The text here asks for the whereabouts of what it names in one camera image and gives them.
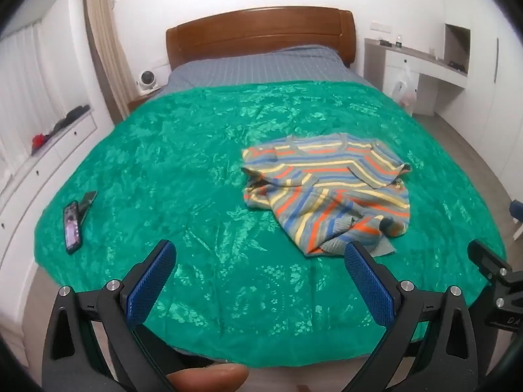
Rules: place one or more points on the red cloth item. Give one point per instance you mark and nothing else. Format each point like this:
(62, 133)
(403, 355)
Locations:
(39, 141)

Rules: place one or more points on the wooden nightstand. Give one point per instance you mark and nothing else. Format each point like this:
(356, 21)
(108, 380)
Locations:
(141, 100)

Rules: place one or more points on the striped knit shirt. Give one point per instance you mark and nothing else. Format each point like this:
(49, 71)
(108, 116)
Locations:
(327, 188)

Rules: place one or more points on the white wardrobe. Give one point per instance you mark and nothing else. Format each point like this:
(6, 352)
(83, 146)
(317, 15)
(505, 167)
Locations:
(496, 69)

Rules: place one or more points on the small clear bottle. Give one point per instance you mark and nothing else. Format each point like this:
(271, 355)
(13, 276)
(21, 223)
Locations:
(398, 41)

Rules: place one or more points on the translucent plastic bag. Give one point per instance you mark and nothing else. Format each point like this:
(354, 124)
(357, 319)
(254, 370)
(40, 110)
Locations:
(404, 88)

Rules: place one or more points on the grey pillow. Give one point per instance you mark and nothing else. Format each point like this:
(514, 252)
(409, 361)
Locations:
(265, 67)

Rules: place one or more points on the wooden headboard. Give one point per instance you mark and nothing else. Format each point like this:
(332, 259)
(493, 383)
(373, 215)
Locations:
(253, 34)

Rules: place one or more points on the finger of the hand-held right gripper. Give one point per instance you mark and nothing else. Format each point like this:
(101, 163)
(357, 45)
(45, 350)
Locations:
(488, 259)

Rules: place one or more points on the white built-in desk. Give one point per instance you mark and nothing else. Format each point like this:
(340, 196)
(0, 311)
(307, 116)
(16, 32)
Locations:
(412, 69)

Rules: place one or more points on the person's left hand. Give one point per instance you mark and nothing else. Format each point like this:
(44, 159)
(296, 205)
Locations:
(208, 379)

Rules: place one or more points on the white drawer cabinet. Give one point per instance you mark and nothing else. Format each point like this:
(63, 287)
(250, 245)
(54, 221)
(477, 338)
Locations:
(45, 159)

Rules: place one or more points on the dark clothes pile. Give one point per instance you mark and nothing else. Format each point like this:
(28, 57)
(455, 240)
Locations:
(67, 117)

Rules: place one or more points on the blue object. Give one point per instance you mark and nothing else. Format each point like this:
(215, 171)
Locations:
(517, 212)

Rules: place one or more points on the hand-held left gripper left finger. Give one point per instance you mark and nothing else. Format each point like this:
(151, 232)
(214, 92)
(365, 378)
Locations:
(150, 284)

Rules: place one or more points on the green patterned blanket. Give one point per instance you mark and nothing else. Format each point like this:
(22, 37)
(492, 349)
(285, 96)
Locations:
(184, 171)

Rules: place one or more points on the beige curtain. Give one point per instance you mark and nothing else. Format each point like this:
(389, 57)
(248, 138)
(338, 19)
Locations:
(104, 45)

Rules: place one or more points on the black smartphone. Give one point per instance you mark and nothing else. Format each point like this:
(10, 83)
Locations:
(72, 226)

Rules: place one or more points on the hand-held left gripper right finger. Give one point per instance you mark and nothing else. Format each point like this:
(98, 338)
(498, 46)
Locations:
(369, 286)

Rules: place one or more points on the white sheer curtain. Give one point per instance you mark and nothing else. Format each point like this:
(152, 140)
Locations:
(28, 90)

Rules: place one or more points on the small white fan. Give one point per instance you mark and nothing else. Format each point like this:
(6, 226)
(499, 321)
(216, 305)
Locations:
(146, 81)

